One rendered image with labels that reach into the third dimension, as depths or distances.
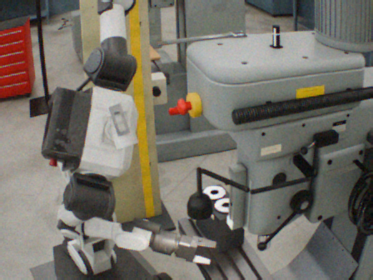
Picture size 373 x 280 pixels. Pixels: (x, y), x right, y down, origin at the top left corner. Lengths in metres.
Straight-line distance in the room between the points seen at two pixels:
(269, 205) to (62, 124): 0.65
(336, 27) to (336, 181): 0.47
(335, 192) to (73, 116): 0.83
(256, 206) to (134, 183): 2.10
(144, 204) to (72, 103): 2.13
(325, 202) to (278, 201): 0.17
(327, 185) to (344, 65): 0.38
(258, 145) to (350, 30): 0.41
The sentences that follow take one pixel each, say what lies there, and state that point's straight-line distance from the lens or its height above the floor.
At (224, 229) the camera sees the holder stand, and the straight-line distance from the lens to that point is 1.92.
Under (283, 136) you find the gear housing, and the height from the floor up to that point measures 1.70.
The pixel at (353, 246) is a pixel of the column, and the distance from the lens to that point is 1.77.
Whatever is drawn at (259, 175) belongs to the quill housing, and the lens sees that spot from 1.29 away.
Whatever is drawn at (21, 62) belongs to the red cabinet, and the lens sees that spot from 5.75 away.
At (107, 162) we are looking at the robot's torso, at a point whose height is 1.52.
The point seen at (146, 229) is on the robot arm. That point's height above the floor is 1.22.
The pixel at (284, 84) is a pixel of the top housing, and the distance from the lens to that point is 1.13.
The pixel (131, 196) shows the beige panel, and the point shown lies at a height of 0.26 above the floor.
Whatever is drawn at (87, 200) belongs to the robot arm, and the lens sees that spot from 1.43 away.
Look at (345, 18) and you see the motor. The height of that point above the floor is 1.99.
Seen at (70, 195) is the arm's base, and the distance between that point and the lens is 1.42.
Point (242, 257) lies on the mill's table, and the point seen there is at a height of 0.90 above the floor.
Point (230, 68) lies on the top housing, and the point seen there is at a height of 1.89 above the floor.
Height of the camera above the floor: 2.29
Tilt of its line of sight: 30 degrees down
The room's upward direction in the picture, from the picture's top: 2 degrees counter-clockwise
